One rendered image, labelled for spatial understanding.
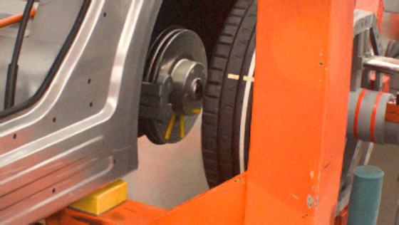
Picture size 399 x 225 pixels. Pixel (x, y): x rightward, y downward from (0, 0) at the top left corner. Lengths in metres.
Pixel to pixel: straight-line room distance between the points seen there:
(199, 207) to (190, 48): 0.73
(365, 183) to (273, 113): 0.57
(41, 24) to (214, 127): 0.51
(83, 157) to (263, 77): 0.45
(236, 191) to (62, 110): 0.40
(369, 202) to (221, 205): 0.53
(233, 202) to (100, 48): 0.45
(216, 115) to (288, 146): 0.45
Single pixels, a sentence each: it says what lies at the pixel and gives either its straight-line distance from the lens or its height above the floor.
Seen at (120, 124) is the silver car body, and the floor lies 0.88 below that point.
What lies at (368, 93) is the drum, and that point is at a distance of 2.32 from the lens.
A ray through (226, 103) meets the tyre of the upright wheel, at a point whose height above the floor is 0.91.
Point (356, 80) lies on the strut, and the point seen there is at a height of 0.95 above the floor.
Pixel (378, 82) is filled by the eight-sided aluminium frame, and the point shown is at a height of 0.89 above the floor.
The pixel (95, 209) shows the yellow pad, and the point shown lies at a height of 0.70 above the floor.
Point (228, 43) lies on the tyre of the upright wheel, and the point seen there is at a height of 1.04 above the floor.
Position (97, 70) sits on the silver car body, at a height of 1.02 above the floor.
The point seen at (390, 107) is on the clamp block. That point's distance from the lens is 2.13.
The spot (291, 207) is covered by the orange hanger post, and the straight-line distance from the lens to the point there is 1.77.
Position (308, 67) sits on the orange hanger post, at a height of 1.11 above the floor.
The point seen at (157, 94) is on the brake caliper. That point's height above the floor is 0.87.
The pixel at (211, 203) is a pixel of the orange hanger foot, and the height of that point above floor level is 0.78.
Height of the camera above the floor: 1.48
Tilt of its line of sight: 16 degrees down
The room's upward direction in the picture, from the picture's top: 3 degrees clockwise
